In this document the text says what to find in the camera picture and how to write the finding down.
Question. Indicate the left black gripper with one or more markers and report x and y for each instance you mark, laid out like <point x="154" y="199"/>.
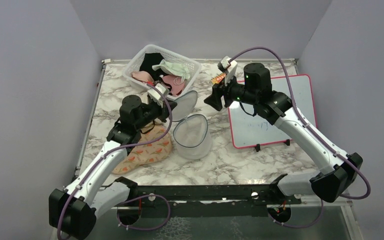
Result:
<point x="163" y="111"/>

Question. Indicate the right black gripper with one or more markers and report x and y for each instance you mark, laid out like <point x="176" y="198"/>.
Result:
<point x="214" y="100"/>

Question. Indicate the dusty pink black-trimmed bra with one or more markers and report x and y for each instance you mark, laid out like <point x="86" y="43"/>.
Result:
<point x="175" y="84"/>

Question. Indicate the pale green garment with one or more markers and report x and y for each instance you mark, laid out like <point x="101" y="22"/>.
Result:
<point x="173" y="68"/>

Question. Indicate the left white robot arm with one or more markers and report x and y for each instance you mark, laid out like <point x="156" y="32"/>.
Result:
<point x="74" y="210"/>

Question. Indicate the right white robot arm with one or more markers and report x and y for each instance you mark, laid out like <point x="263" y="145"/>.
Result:
<point x="337" y="169"/>

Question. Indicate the cream cylindrical laundry bag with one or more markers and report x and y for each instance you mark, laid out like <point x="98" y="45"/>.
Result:
<point x="145" y="98"/>

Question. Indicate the beige bra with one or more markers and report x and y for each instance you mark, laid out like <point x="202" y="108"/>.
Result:
<point x="143" y="77"/>

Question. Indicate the floral orange laundry bag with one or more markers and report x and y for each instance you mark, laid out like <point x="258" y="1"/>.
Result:
<point x="148" y="153"/>

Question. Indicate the orange card pack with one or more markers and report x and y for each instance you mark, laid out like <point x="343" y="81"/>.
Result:
<point x="218" y="78"/>

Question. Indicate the white plastic basket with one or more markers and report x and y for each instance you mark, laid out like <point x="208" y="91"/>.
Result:
<point x="170" y="56"/>

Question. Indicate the pink framed whiteboard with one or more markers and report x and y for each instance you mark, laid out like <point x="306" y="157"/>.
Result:
<point x="247" y="131"/>

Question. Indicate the black garment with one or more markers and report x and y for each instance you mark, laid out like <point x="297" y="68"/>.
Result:
<point x="150" y="60"/>

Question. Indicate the black whiteboard stand clip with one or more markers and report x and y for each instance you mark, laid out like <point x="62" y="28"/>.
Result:
<point x="257" y="148"/>

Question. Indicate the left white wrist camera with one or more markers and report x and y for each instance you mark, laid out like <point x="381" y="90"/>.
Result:
<point x="158" y="93"/>

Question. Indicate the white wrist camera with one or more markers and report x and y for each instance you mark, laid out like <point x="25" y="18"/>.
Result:
<point x="158" y="93"/>
<point x="228" y="66"/>

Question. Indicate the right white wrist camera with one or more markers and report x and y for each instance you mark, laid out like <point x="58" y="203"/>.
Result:
<point x="228" y="66"/>

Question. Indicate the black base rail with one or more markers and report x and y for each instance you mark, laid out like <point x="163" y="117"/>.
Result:
<point x="196" y="201"/>

